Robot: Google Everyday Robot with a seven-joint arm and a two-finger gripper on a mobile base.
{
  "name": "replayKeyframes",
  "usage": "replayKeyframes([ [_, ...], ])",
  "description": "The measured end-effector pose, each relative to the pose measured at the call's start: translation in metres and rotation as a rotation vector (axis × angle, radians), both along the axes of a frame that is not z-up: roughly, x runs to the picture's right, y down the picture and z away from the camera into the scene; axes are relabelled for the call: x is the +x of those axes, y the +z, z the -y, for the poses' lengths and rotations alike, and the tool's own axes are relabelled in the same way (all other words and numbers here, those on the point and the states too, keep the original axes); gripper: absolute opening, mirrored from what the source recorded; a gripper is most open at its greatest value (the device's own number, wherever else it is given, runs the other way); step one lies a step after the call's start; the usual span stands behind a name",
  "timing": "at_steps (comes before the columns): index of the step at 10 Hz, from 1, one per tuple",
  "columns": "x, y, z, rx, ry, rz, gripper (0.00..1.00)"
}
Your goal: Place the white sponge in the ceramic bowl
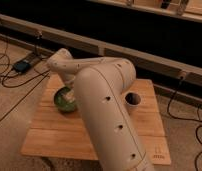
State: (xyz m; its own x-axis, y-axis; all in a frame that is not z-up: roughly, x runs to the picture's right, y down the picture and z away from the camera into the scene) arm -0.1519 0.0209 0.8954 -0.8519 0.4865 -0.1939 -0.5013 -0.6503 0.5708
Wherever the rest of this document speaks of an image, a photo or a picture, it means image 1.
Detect black power adapter box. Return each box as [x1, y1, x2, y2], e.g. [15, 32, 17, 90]
[12, 60, 31, 73]

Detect green ceramic bowl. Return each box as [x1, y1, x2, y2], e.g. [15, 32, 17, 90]
[54, 87, 77, 113]

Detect black floor cable right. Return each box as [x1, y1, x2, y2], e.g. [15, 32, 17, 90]
[166, 75, 202, 171]

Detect long baseboard rail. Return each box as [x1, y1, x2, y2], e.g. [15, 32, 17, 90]
[0, 14, 202, 86]

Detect wooden table board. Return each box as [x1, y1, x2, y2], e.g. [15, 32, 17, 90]
[21, 74, 171, 165]

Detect white paper cup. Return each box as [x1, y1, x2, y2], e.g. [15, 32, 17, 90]
[125, 92, 141, 114]

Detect black floor cable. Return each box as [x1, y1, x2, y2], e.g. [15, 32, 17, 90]
[0, 31, 52, 128]
[166, 75, 202, 171]

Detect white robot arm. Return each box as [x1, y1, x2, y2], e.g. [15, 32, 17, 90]
[47, 48, 155, 171]

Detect white sponge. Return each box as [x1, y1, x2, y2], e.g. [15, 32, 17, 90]
[63, 92, 75, 103]

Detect black floor cable left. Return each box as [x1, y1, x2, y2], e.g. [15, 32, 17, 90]
[0, 31, 52, 128]

